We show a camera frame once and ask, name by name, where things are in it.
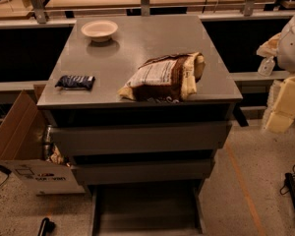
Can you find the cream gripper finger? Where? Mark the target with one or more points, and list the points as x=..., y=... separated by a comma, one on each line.
x=269, y=48

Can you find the brown chip bag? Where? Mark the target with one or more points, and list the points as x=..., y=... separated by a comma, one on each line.
x=167, y=78

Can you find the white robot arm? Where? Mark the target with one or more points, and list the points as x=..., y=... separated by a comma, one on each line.
x=279, y=50

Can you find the grey top drawer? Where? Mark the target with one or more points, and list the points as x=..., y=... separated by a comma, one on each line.
x=140, y=138

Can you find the grey drawer cabinet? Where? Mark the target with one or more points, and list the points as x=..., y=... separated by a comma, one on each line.
x=113, y=63

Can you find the grey middle drawer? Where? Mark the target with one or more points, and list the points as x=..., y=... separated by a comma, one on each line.
x=143, y=172

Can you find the grey open bottom drawer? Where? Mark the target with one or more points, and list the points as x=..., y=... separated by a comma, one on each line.
x=170, y=208

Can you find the clear sanitizer bottle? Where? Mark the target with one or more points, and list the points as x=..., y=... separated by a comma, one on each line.
x=266, y=66

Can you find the white bowl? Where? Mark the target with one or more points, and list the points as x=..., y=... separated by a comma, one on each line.
x=100, y=30

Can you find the dark blue snack packet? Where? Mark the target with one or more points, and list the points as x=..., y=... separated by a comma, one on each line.
x=76, y=82

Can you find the metal can in box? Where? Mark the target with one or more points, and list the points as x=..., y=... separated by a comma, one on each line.
x=47, y=144

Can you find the cardboard box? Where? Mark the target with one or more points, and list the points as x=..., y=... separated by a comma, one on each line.
x=22, y=151

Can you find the black object on floor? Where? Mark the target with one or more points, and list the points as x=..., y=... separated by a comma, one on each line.
x=46, y=227

